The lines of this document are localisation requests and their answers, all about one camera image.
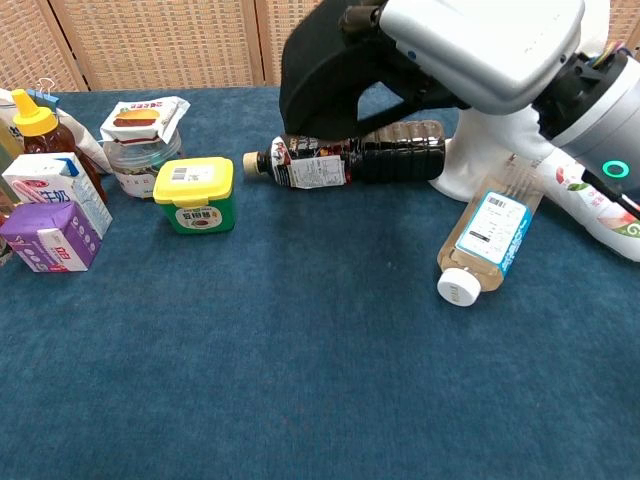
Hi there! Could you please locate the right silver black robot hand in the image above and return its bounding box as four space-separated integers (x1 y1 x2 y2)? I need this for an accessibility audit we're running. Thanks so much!
338 0 587 114

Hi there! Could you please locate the black baseball cap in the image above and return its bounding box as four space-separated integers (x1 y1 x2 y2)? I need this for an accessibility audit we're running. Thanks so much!
277 0 472 142

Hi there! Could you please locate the yellow square container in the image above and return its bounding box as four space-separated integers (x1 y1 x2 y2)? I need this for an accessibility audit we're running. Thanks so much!
151 156 238 236

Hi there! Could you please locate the dark soy sauce bottle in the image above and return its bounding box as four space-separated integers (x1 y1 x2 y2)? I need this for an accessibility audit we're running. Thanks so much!
242 119 447 191

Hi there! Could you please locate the clear bottle blue label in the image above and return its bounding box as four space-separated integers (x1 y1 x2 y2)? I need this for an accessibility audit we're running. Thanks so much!
435 163 547 308

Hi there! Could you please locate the bamboo folding screen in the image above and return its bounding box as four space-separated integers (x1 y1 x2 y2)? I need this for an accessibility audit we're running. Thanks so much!
0 0 640 94

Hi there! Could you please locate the burger print snack packet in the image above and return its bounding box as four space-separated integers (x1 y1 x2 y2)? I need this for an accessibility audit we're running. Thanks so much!
99 95 192 147

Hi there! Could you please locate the blue table cloth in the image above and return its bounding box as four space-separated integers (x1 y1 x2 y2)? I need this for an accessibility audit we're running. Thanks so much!
0 87 640 480

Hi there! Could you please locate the clear plastic jar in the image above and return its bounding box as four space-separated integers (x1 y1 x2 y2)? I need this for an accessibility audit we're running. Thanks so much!
108 129 184 200

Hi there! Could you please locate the blue binder clip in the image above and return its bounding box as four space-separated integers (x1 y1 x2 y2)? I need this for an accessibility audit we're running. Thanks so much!
26 78 62 108

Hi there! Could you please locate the white milk carton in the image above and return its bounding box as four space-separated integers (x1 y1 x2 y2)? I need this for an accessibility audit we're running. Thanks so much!
1 151 114 242

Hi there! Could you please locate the honey bottle yellow cap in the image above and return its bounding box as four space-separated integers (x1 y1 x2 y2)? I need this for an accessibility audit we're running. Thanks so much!
10 88 109 205

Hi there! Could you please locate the purple drink carton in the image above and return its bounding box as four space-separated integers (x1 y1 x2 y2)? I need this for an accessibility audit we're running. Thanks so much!
0 200 105 274

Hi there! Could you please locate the coloured wrist wire bundle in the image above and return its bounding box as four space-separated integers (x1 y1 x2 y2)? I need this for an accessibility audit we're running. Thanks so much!
588 40 634 67

